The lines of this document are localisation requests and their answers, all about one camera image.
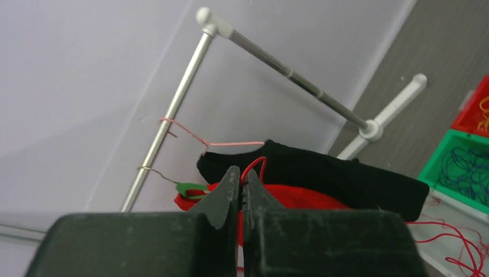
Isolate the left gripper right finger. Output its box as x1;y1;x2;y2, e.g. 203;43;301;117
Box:
242;170;427;276

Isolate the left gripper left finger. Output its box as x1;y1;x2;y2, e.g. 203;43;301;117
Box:
26;166;241;276

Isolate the purple cable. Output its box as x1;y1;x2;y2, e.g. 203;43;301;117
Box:
437;147;489;198

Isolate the cable bundle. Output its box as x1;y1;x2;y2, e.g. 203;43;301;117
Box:
236;156;489;277

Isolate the yellow cable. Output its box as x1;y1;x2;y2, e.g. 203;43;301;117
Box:
476;95;489;133

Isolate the red t-shirt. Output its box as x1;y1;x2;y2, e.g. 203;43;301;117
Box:
174;182;352;249

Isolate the green clothes hanger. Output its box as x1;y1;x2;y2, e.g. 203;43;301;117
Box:
138;166;210;199

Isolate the pink clothes hanger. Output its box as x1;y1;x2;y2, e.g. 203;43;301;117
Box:
160;117;265;152

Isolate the black t-shirt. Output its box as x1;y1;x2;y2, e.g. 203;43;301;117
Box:
197;140;430;222

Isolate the garment rack centre pole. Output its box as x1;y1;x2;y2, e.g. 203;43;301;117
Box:
196;7;428;160

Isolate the white plastic bin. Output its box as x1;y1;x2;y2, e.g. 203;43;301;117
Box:
409;189;488;276

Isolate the green plastic bin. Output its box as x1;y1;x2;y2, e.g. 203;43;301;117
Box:
418;129;488;215

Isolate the garment rack top bar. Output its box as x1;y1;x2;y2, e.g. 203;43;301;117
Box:
121;7;218;213

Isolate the red plastic bin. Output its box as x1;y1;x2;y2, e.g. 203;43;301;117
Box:
451;75;488;137

